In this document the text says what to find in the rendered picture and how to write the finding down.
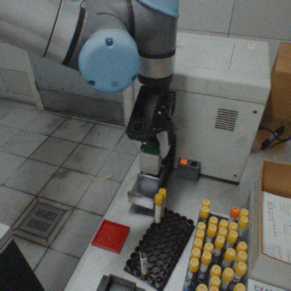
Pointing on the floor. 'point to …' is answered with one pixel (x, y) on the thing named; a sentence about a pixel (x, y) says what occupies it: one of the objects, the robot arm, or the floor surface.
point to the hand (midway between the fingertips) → (151, 154)
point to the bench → (93, 271)
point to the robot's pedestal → (16, 270)
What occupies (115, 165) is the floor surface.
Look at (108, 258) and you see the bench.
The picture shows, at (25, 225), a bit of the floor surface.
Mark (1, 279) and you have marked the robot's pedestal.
